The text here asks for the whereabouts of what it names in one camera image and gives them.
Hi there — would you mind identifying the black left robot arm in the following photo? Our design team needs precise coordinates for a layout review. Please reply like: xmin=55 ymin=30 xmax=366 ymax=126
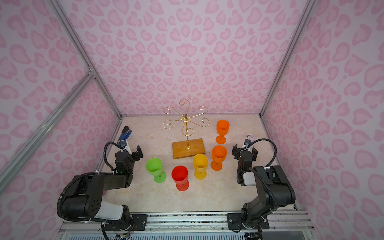
xmin=57 ymin=146 xmax=144 ymax=225

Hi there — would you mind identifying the wooden rack base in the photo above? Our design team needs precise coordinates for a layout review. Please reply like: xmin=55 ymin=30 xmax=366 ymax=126
xmin=172 ymin=139 xmax=206 ymax=159

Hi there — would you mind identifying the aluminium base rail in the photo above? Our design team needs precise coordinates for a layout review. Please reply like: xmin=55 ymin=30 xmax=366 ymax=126
xmin=56 ymin=209 xmax=313 ymax=240

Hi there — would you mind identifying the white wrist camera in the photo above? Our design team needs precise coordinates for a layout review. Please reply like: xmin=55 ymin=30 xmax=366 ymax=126
xmin=243 ymin=139 xmax=252 ymax=151
xmin=118 ymin=140 xmax=133 ymax=156

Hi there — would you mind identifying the black corrugated right cable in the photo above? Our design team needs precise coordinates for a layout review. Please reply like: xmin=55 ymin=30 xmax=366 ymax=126
xmin=245 ymin=138 xmax=280 ymax=211

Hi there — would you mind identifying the black corrugated left cable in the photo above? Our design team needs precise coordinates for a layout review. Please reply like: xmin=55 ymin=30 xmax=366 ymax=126
xmin=56 ymin=141 xmax=122 ymax=223

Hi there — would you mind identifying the small pink white box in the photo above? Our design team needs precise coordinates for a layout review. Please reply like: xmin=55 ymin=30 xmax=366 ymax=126
xmin=247 ymin=134 xmax=255 ymax=142

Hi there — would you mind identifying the green plastic wine glass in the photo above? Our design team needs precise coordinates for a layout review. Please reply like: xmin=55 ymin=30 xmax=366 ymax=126
xmin=146 ymin=158 xmax=167 ymax=184

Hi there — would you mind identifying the blue black stapler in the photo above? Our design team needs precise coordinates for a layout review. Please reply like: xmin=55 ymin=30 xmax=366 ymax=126
xmin=118 ymin=126 xmax=132 ymax=142

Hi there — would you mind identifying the red plastic wine glass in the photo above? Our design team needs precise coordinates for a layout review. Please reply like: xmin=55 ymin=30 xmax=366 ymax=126
xmin=172 ymin=166 xmax=189 ymax=192

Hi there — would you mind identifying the gold wire glass rack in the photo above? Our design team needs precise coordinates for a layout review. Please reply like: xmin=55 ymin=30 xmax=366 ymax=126
xmin=163 ymin=99 xmax=210 ymax=142

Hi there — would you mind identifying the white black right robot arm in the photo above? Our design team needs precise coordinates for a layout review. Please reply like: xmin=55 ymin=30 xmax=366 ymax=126
xmin=227 ymin=145 xmax=296 ymax=233

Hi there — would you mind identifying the orange wine glass front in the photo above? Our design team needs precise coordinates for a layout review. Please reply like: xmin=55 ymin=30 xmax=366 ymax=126
xmin=211 ymin=146 xmax=228 ymax=171

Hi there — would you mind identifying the yellow plastic wine glass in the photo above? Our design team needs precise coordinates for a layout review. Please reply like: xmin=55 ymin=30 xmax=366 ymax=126
xmin=193 ymin=154 xmax=209 ymax=180

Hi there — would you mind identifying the orange wine glass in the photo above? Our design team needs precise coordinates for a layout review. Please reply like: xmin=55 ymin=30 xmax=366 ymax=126
xmin=211 ymin=146 xmax=228 ymax=171
xmin=216 ymin=120 xmax=230 ymax=145

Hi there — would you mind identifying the black corrugated cable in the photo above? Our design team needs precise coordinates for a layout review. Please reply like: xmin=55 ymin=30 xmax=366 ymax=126
xmin=56 ymin=141 xmax=122 ymax=223
xmin=245 ymin=138 xmax=280 ymax=211

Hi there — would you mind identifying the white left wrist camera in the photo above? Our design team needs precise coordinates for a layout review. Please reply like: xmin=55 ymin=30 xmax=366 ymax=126
xmin=118 ymin=140 xmax=133 ymax=156

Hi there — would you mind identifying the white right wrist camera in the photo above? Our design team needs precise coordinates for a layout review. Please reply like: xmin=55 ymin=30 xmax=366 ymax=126
xmin=243 ymin=139 xmax=252 ymax=151

